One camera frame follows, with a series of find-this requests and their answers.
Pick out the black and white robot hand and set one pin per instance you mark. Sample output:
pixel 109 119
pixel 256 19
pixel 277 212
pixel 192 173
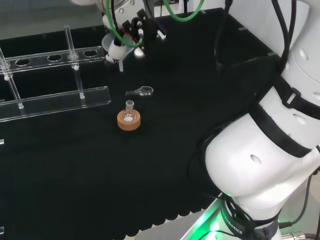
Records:
pixel 150 32

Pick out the clear plastic funnel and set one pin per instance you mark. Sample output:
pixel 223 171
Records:
pixel 121 66

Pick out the clear glass weighing funnel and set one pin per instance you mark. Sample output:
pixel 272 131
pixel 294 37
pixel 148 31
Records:
pixel 143 90

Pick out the clear acrylic funnel stand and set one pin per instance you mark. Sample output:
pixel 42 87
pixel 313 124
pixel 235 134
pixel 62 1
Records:
pixel 57 102

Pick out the small round-bottom glass flask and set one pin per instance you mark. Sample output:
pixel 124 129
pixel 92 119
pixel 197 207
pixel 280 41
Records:
pixel 129 115

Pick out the black bench cloth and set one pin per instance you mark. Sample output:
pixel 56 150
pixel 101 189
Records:
pixel 100 180

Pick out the clear plastic piece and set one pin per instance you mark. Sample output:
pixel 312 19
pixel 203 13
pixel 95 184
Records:
pixel 1 230

